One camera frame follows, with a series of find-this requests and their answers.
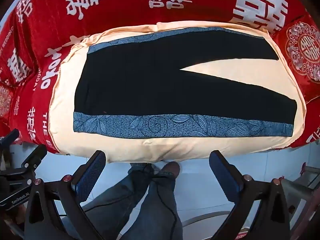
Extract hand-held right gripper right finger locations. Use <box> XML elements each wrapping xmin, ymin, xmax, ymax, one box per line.
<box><xmin>209</xmin><ymin>150</ymin><xmax>293</xmax><ymax>240</ymax></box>

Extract red embroidered cushion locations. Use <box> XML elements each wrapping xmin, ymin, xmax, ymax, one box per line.
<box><xmin>0</xmin><ymin>84</ymin><xmax>16</xmax><ymax>126</ymax></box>
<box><xmin>272</xmin><ymin>14</ymin><xmax>320</xmax><ymax>103</ymax></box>

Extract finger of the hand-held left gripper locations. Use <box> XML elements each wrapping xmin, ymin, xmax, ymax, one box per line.
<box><xmin>21</xmin><ymin>144</ymin><xmax>48</xmax><ymax>172</ymax></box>
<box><xmin>0</xmin><ymin>128</ymin><xmax>20</xmax><ymax>147</ymax></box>

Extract person's leg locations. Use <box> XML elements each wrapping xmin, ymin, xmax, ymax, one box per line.
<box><xmin>120</xmin><ymin>171</ymin><xmax>184</xmax><ymax>240</ymax></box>
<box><xmin>81</xmin><ymin>162</ymin><xmax>153</xmax><ymax>240</ymax></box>

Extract cream cloth mat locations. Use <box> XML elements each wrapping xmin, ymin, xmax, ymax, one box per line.
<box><xmin>48</xmin><ymin>20</ymin><xmax>307</xmax><ymax>164</ymax></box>

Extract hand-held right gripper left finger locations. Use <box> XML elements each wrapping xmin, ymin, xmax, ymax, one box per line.
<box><xmin>24</xmin><ymin>150</ymin><xmax>108</xmax><ymax>240</ymax></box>

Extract person's right leg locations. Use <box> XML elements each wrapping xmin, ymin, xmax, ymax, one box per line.
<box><xmin>120</xmin><ymin>171</ymin><xmax>184</xmax><ymax>240</ymax></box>

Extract black pants with blue stripes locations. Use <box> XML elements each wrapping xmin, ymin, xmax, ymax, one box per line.
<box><xmin>72</xmin><ymin>26</ymin><xmax>298</xmax><ymax>139</ymax></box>

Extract red printed blanket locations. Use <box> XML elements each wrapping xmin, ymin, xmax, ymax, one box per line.
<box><xmin>0</xmin><ymin>0</ymin><xmax>320</xmax><ymax>155</ymax></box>

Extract grey metal rack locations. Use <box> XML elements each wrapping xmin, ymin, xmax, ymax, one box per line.
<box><xmin>279</xmin><ymin>164</ymin><xmax>320</xmax><ymax>233</ymax></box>

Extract person's left leg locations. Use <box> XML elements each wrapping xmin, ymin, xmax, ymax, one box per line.
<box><xmin>81</xmin><ymin>162</ymin><xmax>153</xmax><ymax>240</ymax></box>

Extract brown shoe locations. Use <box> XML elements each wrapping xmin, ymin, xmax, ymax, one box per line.
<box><xmin>160</xmin><ymin>161</ymin><xmax>181</xmax><ymax>178</ymax></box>

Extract black cable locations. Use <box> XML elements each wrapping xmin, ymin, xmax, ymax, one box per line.
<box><xmin>146</xmin><ymin>164</ymin><xmax>178</xmax><ymax>240</ymax></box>

